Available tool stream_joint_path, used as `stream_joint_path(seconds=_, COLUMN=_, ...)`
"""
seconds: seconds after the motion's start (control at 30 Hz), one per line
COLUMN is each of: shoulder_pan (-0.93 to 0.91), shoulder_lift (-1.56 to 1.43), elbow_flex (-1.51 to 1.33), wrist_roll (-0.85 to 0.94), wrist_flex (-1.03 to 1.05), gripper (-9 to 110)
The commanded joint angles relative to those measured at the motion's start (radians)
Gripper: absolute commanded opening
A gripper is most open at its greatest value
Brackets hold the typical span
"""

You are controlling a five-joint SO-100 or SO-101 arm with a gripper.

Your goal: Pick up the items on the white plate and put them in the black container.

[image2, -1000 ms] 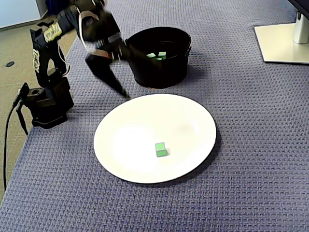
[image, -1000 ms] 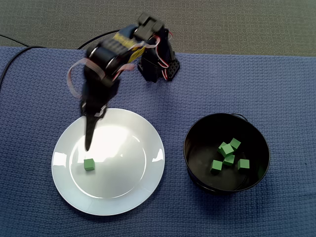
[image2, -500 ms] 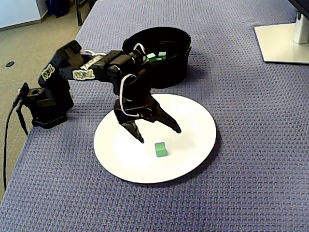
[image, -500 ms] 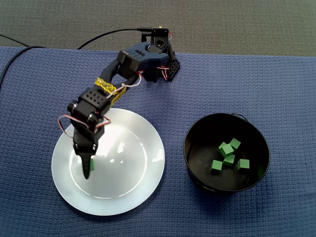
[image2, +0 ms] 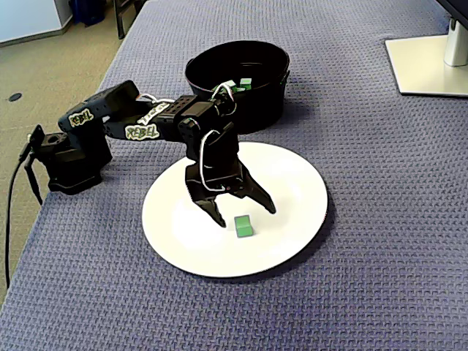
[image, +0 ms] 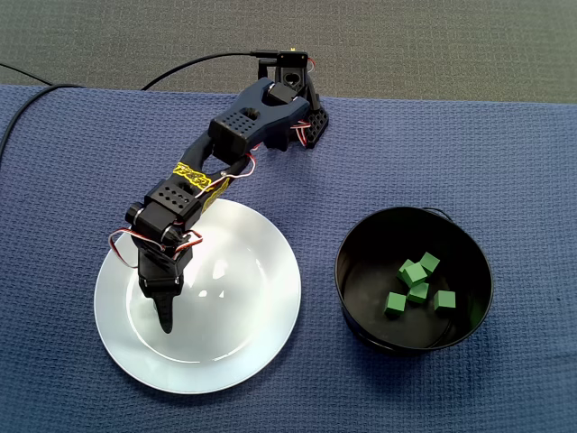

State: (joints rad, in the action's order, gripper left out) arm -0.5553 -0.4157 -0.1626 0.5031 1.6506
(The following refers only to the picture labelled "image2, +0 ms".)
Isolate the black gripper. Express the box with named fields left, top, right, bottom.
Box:
left=184, top=122, right=278, bottom=228

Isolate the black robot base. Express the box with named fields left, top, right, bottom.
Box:
left=27, top=124, right=114, bottom=195

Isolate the white round plate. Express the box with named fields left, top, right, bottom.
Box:
left=141, top=141, right=329, bottom=281

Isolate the black round metal container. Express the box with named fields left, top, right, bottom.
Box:
left=184, top=39, right=292, bottom=135

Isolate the blue woven table cloth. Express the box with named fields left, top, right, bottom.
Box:
left=0, top=0, right=468, bottom=351

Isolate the silver monitor stand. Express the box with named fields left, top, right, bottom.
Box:
left=385, top=16, right=468, bottom=98

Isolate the blue bin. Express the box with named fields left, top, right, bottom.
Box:
left=69, top=0, right=107, bottom=27

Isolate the white cabinet panel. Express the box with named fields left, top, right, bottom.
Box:
left=0, top=0, right=69, bottom=48

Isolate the short black cable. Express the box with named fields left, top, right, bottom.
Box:
left=23, top=156, right=45, bottom=205

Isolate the black chair frame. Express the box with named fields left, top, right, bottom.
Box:
left=113, top=0, right=147, bottom=40

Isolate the thick black cable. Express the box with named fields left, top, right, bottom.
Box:
left=4, top=135, right=37, bottom=290

